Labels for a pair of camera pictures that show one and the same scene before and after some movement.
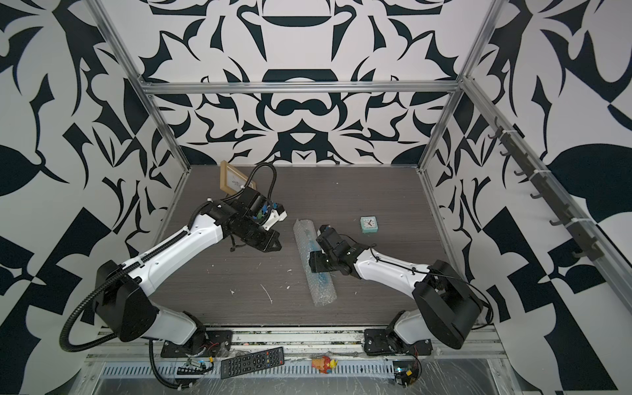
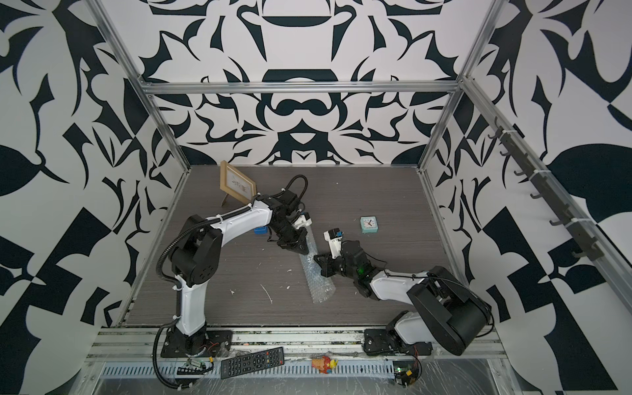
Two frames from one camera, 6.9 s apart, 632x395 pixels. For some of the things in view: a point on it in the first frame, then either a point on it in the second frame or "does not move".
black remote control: x=252 y=362 does not move
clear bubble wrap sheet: x=320 y=284 does not move
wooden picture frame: x=232 y=179 does not move
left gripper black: x=269 y=246 → x=296 y=244
